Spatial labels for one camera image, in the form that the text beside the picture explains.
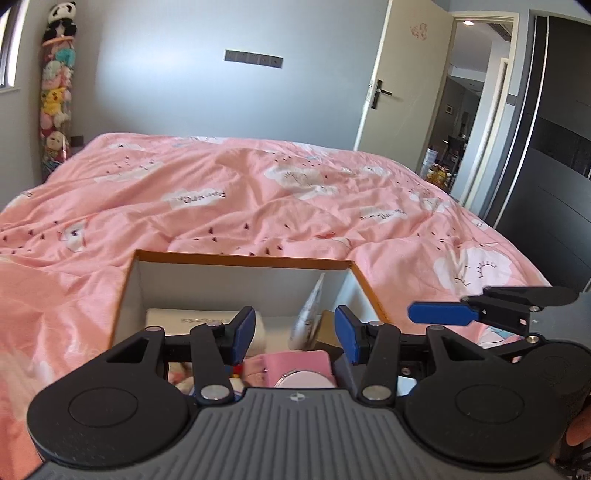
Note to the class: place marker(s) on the pink patterned duvet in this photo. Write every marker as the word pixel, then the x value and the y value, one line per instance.
pixel 66 245

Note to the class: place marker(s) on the grey wall switch panel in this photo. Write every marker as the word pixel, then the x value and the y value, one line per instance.
pixel 252 58

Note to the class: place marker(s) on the tall plush toy holder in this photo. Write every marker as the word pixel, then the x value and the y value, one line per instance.
pixel 59 58

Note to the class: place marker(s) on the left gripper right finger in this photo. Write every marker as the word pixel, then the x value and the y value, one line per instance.
pixel 460 401

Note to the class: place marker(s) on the white tissue pack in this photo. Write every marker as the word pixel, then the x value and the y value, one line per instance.
pixel 179 322

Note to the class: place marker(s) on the person right hand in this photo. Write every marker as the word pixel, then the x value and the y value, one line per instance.
pixel 572 457

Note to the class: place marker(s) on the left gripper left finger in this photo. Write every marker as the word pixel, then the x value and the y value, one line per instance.
pixel 138 398

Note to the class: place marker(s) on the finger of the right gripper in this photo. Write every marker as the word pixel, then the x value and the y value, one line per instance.
pixel 554 364
pixel 505 308

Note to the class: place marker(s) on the window with frame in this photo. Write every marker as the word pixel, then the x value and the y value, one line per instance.
pixel 13 15

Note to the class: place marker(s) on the pink square box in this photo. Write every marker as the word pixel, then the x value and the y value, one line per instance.
pixel 289 370

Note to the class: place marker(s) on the cream bedroom door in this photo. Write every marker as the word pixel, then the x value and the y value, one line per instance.
pixel 407 82

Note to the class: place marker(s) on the orange cardboard box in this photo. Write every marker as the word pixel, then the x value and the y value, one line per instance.
pixel 276 287

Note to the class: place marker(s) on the dark wardrobe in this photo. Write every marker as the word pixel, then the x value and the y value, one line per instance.
pixel 542 204

